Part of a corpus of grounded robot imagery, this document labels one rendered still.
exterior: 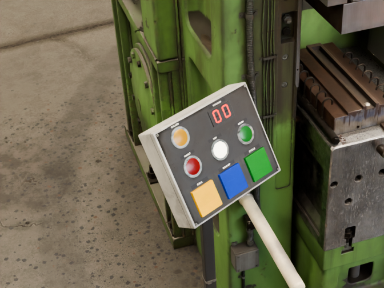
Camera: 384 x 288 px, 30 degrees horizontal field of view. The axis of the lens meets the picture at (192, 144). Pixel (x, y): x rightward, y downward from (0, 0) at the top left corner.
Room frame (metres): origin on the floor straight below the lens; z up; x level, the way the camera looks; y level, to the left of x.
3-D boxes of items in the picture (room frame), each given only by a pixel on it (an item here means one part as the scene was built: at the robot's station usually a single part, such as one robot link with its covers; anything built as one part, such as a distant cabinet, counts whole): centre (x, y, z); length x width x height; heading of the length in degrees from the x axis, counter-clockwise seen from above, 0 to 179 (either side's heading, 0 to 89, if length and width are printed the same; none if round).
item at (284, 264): (1.65, -0.23, 0.62); 0.44 x 0.05 x 0.05; 15
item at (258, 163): (1.57, -0.18, 1.01); 0.07 x 0.05 x 0.07; 130
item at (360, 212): (2.06, -0.54, 0.69); 0.56 x 0.38 x 0.45; 15
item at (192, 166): (1.48, 0.00, 1.09); 0.05 x 0.03 x 0.04; 105
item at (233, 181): (1.51, -0.10, 1.01); 0.07 x 0.05 x 0.07; 130
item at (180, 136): (1.51, 0.03, 1.16); 0.05 x 0.03 x 0.04; 105
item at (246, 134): (1.61, -0.15, 1.09); 0.05 x 0.03 x 0.04; 105
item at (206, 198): (1.44, -0.03, 1.01); 0.07 x 0.05 x 0.07; 130
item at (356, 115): (2.03, -0.49, 0.96); 0.42 x 0.20 x 0.09; 15
